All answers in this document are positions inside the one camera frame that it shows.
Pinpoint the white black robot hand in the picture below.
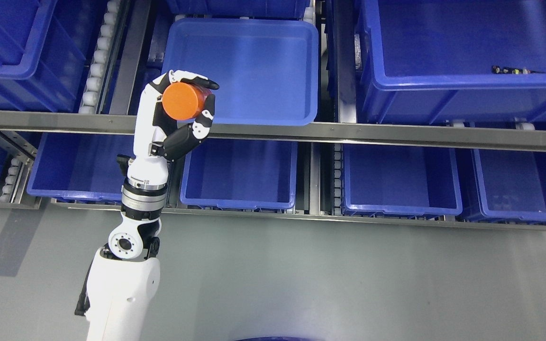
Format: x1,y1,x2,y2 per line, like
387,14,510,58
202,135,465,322
124,71,219,190

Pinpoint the orange cylindrical capacitor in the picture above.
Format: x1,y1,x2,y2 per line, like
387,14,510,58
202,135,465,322
161,82,212,121

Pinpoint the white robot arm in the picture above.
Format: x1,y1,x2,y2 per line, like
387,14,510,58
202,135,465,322
81,155,168,341

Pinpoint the metal shelf rack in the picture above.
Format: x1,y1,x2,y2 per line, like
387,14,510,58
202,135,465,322
0,0,546,230

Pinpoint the lower blue bin far left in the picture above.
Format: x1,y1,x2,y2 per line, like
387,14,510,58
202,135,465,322
27,133,134,204

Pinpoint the lower blue bin centre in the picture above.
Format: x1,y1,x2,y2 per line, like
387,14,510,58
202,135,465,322
180,138,298,211

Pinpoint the shallow blue tray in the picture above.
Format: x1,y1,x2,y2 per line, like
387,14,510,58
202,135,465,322
162,18,319,126

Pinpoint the blue bin top centre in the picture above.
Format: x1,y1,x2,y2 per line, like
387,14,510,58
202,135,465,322
166,0,311,19

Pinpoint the blue bin upper left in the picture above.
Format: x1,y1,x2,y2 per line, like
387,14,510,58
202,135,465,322
0,0,108,112

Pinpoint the large blue bin right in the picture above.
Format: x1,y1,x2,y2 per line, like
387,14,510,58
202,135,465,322
355,0,546,125

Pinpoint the small circuit board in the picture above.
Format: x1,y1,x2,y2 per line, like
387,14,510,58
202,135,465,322
491,65,545,75

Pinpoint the lower blue bin far right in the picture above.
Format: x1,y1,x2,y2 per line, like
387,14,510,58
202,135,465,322
456,149,546,225

